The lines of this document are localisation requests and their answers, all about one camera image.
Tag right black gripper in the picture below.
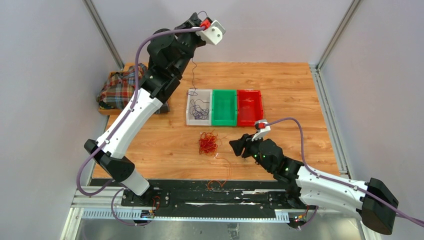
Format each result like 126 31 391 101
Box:
229 132 273 173

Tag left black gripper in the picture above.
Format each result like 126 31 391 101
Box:
173 13 208 77

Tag red orange cables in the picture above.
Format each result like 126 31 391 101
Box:
198 131 223 157

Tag orange cable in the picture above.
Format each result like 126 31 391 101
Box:
206 155 232 191

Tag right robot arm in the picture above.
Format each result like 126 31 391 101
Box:
229 133 399 235

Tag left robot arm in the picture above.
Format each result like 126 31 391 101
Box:
76 13 226 207

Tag red plastic bin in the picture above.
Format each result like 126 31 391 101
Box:
236 89 264 127

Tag green plastic bin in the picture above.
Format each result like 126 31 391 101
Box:
211 89 238 127

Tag white plastic bin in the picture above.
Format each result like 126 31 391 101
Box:
185 88 213 126

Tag plaid shirt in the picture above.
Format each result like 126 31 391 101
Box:
96 62 171 115

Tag wooden tray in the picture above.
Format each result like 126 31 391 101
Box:
98 70 133 116

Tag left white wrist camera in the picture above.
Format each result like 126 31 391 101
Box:
196 20 226 46

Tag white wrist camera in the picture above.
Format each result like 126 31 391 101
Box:
196 20 226 46
251 119 271 142

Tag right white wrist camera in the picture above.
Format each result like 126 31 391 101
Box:
251 119 271 142

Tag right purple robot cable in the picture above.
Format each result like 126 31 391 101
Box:
255 117 424 230

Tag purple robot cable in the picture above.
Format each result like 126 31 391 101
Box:
76 27 210 228
255 117 424 230

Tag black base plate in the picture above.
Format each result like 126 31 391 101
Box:
120 179 320 220

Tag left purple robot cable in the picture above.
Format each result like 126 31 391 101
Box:
76 27 210 228

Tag aluminium frame rail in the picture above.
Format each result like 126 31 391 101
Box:
71 179 371 223

